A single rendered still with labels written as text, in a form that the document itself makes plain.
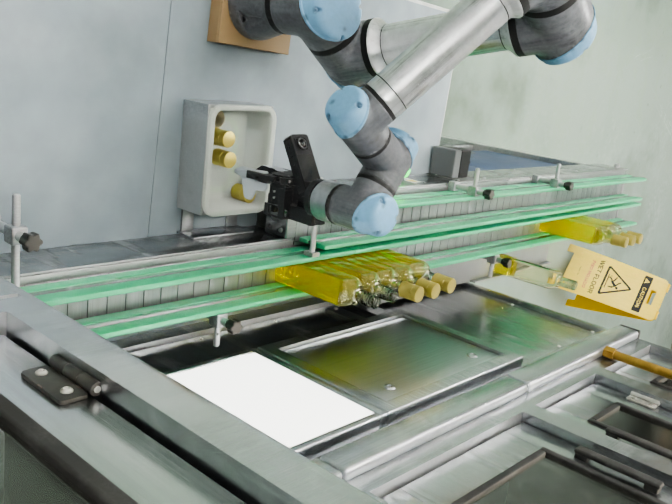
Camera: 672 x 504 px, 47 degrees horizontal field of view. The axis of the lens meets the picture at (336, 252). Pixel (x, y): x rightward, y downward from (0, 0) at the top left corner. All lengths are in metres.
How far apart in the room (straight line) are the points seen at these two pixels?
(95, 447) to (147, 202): 1.10
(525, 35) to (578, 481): 0.76
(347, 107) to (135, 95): 0.46
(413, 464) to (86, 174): 0.78
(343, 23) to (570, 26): 0.41
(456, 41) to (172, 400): 0.89
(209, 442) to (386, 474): 0.76
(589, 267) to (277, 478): 4.60
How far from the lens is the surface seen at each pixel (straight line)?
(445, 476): 1.30
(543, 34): 1.43
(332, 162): 1.93
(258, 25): 1.59
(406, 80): 1.28
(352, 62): 1.57
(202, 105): 1.56
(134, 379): 0.57
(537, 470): 1.39
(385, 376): 1.52
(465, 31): 1.31
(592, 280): 4.99
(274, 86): 1.76
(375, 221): 1.32
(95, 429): 0.55
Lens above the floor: 2.03
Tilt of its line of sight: 39 degrees down
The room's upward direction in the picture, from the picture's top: 109 degrees clockwise
